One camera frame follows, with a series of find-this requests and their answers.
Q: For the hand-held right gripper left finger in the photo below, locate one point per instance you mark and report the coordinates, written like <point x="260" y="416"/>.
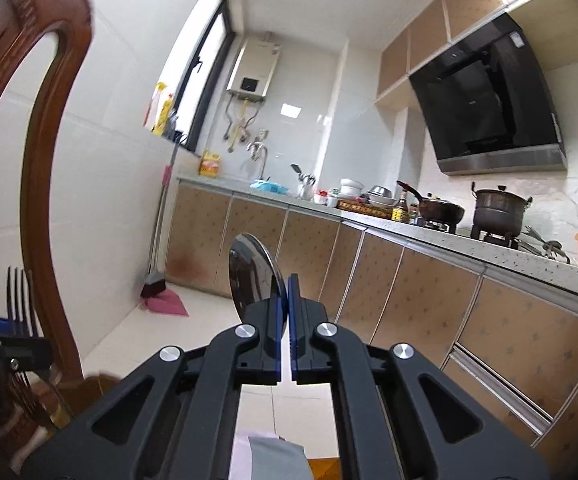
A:
<point x="281" y="322"/>

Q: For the black spatula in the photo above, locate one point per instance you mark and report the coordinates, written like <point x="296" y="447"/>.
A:
<point x="296" y="169"/>

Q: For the stack of white bowls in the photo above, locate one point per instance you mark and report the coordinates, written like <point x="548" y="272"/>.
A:
<point x="351" y="187"/>

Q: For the gas stove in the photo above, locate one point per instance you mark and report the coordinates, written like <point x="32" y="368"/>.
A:
<point x="494" y="241"/>

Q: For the yellow detergent bottle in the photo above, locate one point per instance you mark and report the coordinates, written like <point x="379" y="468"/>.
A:
<point x="165" y="115"/>

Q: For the white utensil holder cup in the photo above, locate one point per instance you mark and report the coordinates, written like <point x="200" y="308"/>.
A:
<point x="305" y="191"/>

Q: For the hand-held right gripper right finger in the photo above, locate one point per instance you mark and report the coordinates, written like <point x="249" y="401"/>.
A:
<point x="294" y="320"/>

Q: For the black wok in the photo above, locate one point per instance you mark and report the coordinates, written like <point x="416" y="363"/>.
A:
<point x="441" y="211"/>

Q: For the wall water heater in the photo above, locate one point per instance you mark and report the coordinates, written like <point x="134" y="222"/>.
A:
<point x="251" y="67"/>

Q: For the metal cooking pot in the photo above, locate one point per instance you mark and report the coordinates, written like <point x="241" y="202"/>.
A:
<point x="499" y="212"/>

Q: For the carved wooden chair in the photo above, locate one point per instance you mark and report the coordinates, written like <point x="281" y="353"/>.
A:
<point x="44" y="160"/>

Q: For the sauce bottles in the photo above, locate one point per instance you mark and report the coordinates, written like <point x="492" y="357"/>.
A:
<point x="403" y="210"/>

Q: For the yellow refill packet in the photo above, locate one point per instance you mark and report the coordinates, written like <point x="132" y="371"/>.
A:
<point x="153" y="107"/>

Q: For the metal spoon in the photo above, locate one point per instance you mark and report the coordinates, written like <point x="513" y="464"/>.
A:
<point x="251" y="270"/>

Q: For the black framed window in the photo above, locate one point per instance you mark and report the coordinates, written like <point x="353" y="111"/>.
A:
<point x="209" y="85"/>

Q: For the yellow oil jug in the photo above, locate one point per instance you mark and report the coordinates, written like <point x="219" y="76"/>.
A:
<point x="210" y="165"/>

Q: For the black range hood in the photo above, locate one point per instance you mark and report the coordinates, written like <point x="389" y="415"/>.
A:
<point x="489" y="100"/>

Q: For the black fork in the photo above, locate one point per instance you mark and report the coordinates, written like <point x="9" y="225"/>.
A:
<point x="19" y="300"/>

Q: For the broom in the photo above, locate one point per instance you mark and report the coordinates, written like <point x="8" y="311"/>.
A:
<point x="158" y="230"/>

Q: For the upper wall cabinets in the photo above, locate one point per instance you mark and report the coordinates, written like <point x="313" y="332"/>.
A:
<point x="429" y="40"/>

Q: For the woven tray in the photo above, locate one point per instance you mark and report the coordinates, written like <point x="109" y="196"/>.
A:
<point x="364" y="208"/>

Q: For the blue cloth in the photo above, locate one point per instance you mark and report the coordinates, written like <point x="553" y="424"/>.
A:
<point x="269" y="186"/>

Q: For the kitchen counter cabinets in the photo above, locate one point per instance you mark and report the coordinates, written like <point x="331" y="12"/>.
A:
<point x="419" y="290"/>

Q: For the pink dustpan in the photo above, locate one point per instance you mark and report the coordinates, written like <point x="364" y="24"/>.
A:
<point x="166" y="304"/>

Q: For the stack of metal bowls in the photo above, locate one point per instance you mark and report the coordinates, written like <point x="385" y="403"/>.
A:
<point x="379" y="195"/>

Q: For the metal faucet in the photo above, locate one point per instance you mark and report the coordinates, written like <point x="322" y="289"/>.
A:
<point x="259" y="152"/>

